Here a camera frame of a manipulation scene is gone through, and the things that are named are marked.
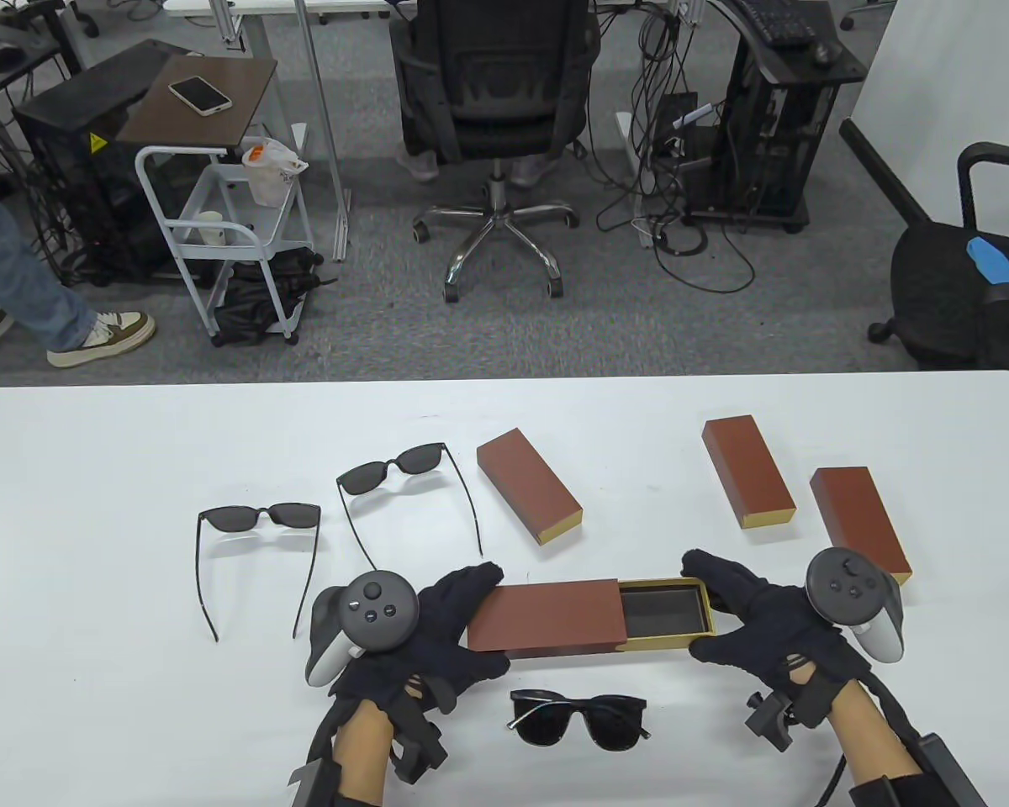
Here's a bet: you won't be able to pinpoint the person's right hand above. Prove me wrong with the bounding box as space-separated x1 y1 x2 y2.
681 548 875 728

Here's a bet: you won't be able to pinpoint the person's left hand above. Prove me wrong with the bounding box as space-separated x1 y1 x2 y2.
328 562 512 715

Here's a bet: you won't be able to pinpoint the brown sliding storage box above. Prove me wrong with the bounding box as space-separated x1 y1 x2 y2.
476 427 584 547
701 414 798 530
809 467 915 588
467 576 716 659

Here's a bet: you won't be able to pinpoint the black sunglasses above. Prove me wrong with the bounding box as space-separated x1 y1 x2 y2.
336 443 483 577
195 503 323 644
509 688 650 752

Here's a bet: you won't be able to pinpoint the person's right forearm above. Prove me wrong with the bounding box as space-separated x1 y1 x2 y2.
824 681 926 807

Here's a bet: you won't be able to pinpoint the black forearm sensor pack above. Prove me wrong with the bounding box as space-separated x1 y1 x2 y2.
290 757 341 807
849 672 989 807

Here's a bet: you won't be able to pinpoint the person's left forearm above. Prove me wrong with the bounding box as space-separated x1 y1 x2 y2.
332 698 392 807

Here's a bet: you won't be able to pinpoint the white grey hand controller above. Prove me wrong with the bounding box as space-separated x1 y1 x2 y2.
806 548 905 663
305 570 421 688

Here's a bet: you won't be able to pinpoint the black office chair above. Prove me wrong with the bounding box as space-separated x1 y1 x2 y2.
389 0 600 303
868 141 1009 379

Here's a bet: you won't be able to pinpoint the black bag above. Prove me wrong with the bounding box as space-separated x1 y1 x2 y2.
213 246 337 345

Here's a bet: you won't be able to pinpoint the blue cloth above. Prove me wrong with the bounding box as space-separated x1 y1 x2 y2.
965 235 1009 324

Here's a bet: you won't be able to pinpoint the white utility cart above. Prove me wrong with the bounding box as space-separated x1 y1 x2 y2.
135 134 316 347

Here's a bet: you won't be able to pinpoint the white plastic bag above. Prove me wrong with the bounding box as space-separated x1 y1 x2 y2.
242 137 309 208

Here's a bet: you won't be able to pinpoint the black computer desk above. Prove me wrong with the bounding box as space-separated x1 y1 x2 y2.
685 0 867 235

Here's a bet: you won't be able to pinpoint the white partition panel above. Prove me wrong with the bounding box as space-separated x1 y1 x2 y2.
841 0 1009 253

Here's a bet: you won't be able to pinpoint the black computer tower yellow sticker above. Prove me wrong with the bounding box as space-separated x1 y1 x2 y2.
13 38 188 282

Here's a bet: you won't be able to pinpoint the brown side table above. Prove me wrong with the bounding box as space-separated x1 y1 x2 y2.
118 55 278 165

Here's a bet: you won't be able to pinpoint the white smartphone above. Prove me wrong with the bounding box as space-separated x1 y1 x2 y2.
168 76 233 116

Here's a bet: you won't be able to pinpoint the black keyboard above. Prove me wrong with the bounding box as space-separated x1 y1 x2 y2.
733 0 816 47

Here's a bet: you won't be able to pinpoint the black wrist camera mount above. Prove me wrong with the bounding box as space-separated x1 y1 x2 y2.
387 672 451 783
744 689 795 752

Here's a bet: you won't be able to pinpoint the black floor cables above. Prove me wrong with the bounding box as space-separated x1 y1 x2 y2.
0 84 77 295
593 0 758 295

